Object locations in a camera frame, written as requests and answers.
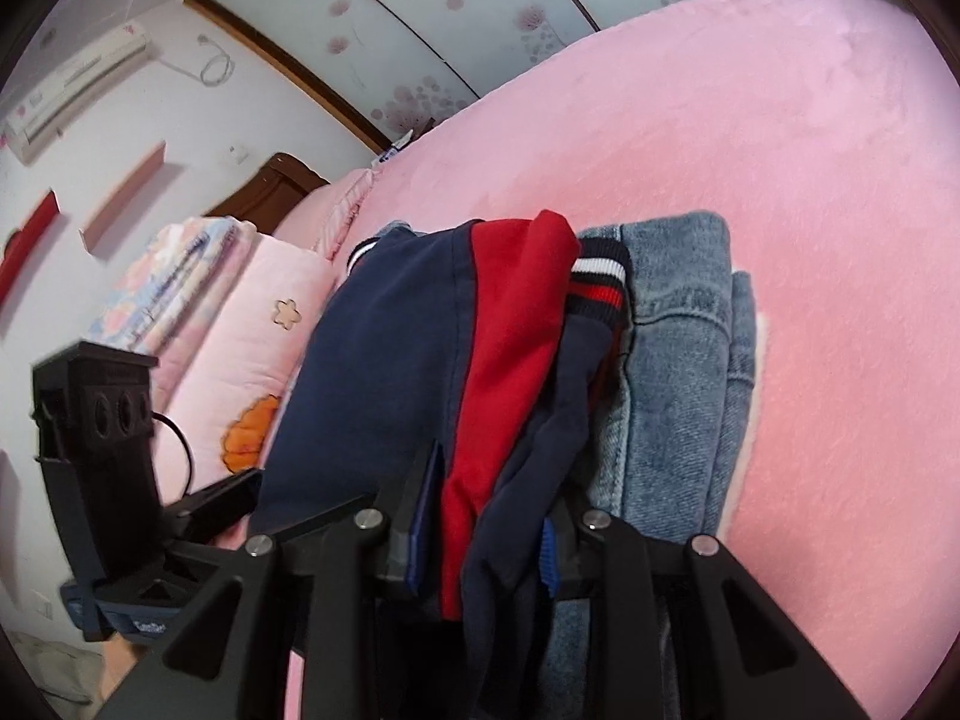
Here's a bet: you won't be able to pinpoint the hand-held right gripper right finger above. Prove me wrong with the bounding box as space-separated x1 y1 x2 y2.
540 495 875 720

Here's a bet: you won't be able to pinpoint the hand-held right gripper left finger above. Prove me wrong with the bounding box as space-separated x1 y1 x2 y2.
97 441 445 720

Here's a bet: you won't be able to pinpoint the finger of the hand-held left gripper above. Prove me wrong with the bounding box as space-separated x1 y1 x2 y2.
161 467 263 550

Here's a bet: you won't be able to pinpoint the red and navy jacket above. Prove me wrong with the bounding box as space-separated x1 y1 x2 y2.
251 210 635 720

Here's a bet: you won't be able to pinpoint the person's left forearm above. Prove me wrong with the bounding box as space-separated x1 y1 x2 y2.
94 634 151 713

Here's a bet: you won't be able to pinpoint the folded pale pink clothes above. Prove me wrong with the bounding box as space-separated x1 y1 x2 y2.
720 307 773 541

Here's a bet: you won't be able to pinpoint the pink embroidered pillow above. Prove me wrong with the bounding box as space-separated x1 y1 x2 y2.
146 229 338 548

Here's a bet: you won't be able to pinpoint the folded floral quilt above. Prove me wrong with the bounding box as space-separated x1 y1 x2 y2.
82 216 260 353

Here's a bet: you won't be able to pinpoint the folded blue jeans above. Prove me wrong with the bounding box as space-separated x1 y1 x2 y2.
540 211 757 720

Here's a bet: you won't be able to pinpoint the pink ruffled pillow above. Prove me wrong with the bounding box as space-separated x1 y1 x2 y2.
274 169 376 263

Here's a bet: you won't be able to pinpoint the dark wooden headboard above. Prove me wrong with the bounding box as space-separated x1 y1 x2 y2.
206 152 331 233

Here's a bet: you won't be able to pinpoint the small blue white box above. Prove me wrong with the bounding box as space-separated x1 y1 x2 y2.
375 131 417 166

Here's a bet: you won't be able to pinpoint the pink fleece blanket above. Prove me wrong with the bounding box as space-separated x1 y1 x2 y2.
289 0 960 720

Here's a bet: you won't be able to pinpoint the floral sliding door wardrobe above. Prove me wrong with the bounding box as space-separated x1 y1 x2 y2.
184 0 751 155

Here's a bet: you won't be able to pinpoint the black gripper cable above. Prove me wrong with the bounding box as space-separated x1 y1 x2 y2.
150 411 194 496

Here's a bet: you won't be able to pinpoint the red wall shelf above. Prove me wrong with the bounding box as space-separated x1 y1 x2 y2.
0 190 59 301

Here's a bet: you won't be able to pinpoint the wooden wall shelf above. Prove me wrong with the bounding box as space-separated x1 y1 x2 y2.
81 141 167 248

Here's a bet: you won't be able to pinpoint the white wall air conditioner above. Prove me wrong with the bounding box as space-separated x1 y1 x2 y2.
0 21 162 164

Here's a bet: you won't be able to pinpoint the white air conditioner cable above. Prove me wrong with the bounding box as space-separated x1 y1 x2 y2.
161 34 237 87

